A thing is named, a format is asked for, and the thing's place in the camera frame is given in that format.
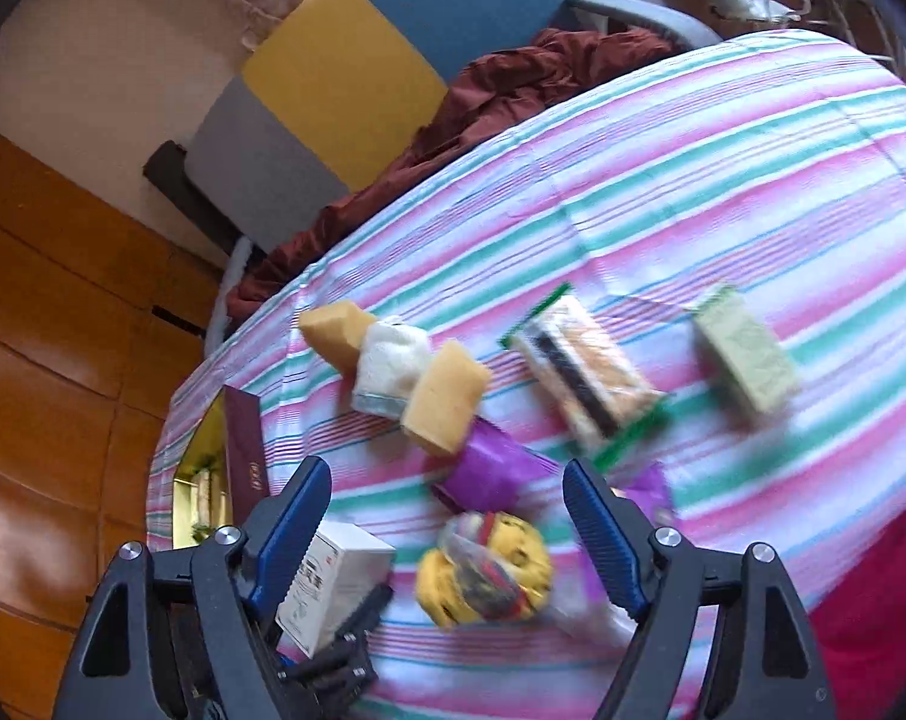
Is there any yellow sponge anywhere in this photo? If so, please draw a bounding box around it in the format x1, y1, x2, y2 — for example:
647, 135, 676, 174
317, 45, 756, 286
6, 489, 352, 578
297, 300, 379, 376
400, 340, 493, 457

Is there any white cardboard box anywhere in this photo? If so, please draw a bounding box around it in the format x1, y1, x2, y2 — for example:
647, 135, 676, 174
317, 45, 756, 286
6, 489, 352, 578
273, 519, 399, 659

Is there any white cloth bundle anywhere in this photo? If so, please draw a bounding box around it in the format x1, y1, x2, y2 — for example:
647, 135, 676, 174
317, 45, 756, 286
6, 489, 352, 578
350, 315, 433, 417

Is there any metal wire rack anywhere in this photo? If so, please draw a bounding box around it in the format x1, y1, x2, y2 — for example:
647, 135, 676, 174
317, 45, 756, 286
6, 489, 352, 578
798, 0, 906, 83

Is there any yellow snack in clear wrapper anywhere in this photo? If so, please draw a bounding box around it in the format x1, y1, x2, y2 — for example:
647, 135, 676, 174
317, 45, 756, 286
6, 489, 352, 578
414, 510, 638, 642

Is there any black ribbed object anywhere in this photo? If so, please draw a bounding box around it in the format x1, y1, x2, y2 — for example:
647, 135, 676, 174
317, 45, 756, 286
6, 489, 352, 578
277, 583, 394, 702

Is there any green-edged cracker packet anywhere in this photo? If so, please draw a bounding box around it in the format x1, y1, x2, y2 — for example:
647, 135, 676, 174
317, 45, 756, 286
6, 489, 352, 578
500, 281, 668, 475

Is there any pale green box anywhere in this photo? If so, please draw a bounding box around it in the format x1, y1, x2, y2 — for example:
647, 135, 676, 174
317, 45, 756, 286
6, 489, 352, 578
689, 283, 803, 421

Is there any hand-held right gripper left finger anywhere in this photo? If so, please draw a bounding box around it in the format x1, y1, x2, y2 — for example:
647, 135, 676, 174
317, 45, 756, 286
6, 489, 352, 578
52, 456, 334, 720

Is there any white plastic bag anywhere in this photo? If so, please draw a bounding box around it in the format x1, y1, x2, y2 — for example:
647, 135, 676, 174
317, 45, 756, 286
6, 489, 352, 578
704, 0, 806, 23

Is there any striped tablecloth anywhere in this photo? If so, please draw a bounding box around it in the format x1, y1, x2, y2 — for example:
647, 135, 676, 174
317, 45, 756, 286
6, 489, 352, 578
145, 28, 906, 720

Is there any gold tin box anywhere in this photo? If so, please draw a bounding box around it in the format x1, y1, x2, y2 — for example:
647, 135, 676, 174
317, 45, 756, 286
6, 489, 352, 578
149, 386, 274, 548

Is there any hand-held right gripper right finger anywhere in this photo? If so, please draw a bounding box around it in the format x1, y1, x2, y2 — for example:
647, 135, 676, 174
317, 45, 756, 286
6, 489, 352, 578
562, 457, 836, 720

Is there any grey yellow blue chair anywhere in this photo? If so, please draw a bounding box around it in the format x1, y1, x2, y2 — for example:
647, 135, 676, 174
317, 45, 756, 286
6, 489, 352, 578
187, 0, 724, 353

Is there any purple snack packet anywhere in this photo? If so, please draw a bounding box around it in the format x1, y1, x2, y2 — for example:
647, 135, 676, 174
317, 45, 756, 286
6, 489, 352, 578
618, 461, 679, 530
430, 416, 563, 515

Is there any dark red cloth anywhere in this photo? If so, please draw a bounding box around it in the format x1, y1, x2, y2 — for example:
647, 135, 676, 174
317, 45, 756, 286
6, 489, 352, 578
224, 26, 683, 323

